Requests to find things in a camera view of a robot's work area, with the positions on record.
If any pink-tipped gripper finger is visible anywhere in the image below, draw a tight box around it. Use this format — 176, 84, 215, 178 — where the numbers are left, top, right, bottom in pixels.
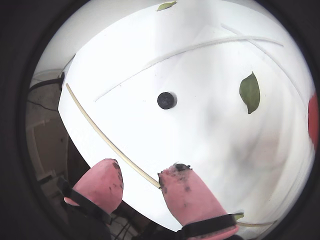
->
157, 162, 245, 240
56, 157, 125, 240

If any blueberry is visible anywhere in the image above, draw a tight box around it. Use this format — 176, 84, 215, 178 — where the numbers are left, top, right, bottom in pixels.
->
156, 91, 176, 110

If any red collapsible silicone cup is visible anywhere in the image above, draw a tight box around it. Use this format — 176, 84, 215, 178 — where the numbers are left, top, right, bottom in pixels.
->
307, 92, 320, 146

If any long wooden stick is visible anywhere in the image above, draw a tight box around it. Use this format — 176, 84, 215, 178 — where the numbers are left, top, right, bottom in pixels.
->
65, 83, 278, 228

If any white paper sheet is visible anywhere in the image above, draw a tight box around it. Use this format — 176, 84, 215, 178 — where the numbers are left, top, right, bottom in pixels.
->
57, 4, 316, 232

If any dark green flat leaf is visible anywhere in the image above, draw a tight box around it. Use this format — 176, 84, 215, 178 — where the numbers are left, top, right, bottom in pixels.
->
239, 71, 261, 115

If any white plastic tube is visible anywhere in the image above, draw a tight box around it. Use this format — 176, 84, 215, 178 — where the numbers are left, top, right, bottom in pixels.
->
220, 23, 310, 106
94, 36, 285, 103

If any tiny green leaf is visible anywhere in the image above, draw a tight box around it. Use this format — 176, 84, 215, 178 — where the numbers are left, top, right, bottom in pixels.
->
156, 0, 178, 12

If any black cable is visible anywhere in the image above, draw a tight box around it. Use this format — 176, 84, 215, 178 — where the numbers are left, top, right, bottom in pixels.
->
29, 71, 66, 92

